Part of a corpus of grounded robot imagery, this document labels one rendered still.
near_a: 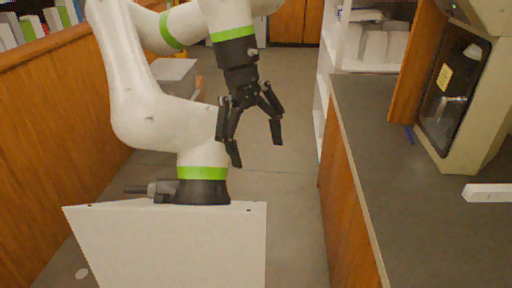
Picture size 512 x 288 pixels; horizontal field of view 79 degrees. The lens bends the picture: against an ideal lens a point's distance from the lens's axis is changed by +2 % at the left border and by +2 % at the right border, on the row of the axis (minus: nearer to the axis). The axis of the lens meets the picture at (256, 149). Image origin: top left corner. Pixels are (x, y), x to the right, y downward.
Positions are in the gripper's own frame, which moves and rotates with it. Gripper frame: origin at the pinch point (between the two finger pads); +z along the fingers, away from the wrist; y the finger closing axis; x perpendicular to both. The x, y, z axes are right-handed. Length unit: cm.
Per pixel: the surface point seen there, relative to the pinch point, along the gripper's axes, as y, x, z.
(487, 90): 67, -28, 4
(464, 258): 32, -34, 38
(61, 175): -28, 169, 34
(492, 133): 71, -30, 19
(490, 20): 62, -29, -16
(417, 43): 89, 0, -8
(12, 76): -29, 149, -29
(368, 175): 45, -1, 29
